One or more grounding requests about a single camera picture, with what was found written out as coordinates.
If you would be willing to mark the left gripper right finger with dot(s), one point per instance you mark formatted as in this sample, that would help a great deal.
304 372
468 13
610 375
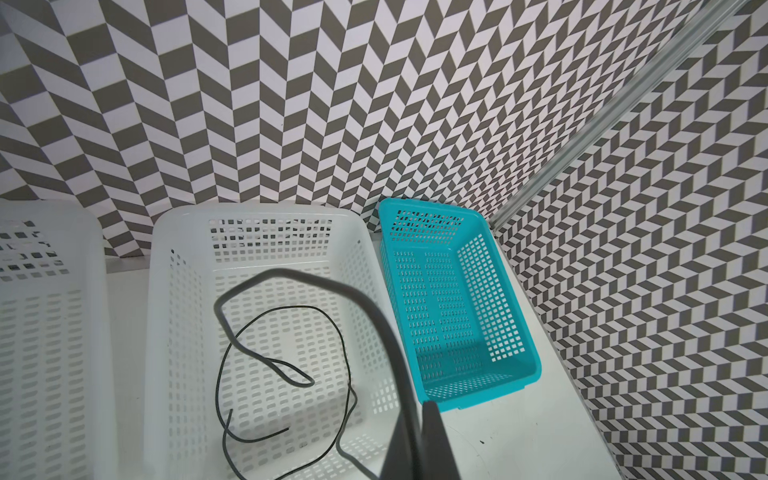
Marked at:
438 458

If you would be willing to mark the left white plastic basket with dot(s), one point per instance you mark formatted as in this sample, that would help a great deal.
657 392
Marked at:
58 412

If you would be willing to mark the teal plastic basket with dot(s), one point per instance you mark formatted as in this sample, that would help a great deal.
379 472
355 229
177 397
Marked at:
461 324

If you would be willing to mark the white plastic basket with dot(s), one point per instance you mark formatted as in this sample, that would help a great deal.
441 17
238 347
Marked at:
309 392
58 412

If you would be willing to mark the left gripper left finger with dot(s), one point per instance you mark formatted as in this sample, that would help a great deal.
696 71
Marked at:
399 463

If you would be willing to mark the middle white plastic basket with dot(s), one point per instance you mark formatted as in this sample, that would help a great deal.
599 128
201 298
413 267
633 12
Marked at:
309 392

